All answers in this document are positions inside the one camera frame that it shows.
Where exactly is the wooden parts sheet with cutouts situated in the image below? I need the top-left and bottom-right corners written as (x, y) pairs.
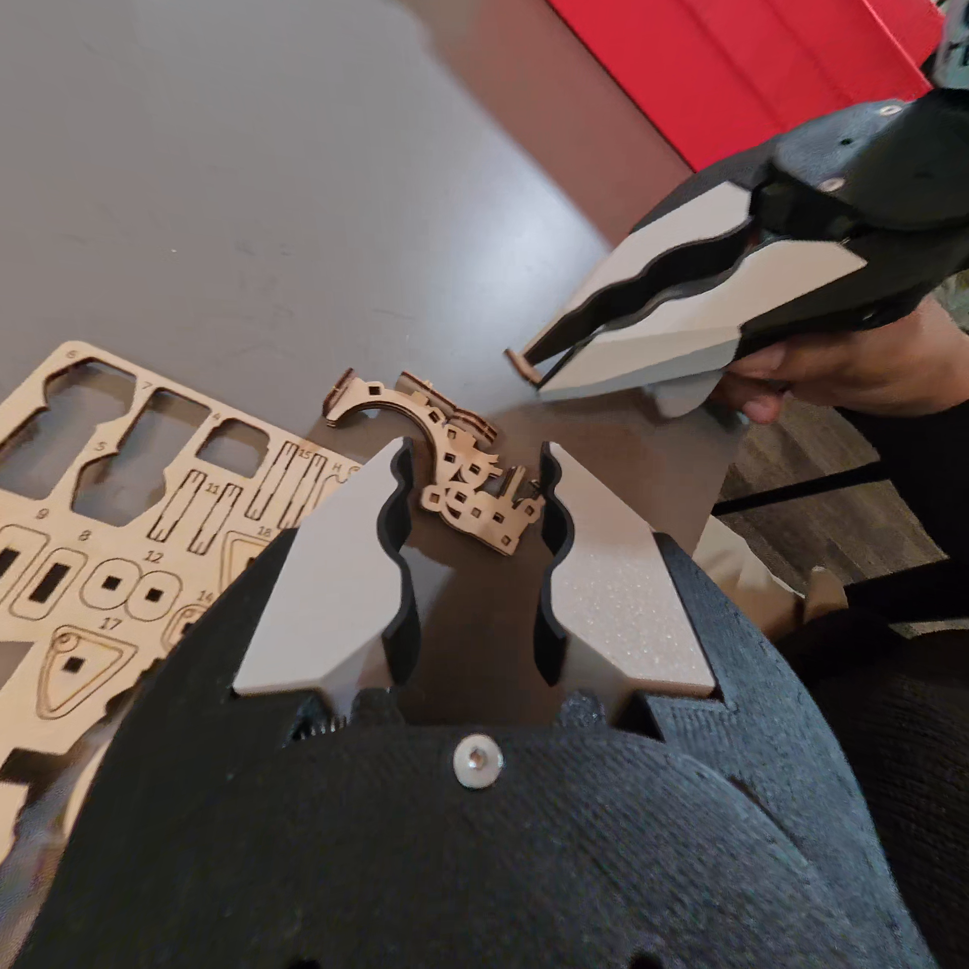
top-left (0, 341), bottom-right (364, 872)

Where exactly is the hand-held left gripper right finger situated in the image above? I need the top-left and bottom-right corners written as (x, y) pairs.
top-left (533, 441), bottom-right (720, 720)

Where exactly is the person's right forearm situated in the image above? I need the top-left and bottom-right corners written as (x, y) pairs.
top-left (833, 405), bottom-right (969, 569)

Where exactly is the red plastic bin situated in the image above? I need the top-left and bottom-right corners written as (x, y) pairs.
top-left (545, 0), bottom-right (947, 174)

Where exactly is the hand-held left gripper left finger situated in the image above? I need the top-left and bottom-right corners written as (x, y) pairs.
top-left (231, 437), bottom-right (421, 719)

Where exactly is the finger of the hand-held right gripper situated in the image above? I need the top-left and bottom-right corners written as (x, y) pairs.
top-left (524, 180), bottom-right (758, 366)
top-left (536, 241), bottom-right (868, 404)

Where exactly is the person's right hand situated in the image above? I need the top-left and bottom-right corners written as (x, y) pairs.
top-left (712, 297), bottom-right (969, 425)

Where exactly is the wooden model assembly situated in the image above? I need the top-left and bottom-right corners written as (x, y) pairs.
top-left (324, 368), bottom-right (546, 557)

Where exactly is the grey desk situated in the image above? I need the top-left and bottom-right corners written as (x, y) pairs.
top-left (0, 0), bottom-right (758, 728)

